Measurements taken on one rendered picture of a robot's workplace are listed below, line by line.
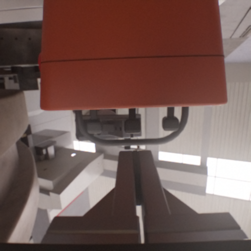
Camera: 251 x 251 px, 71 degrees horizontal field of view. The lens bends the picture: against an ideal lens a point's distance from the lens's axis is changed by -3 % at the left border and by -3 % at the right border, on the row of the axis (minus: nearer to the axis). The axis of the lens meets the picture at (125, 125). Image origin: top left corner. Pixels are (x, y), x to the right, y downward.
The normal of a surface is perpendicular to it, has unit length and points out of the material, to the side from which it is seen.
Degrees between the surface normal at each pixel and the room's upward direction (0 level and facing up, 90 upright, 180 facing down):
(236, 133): 90
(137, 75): 97
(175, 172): 90
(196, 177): 90
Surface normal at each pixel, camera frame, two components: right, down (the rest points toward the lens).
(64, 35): -0.02, 0.14
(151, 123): -0.39, 0.25
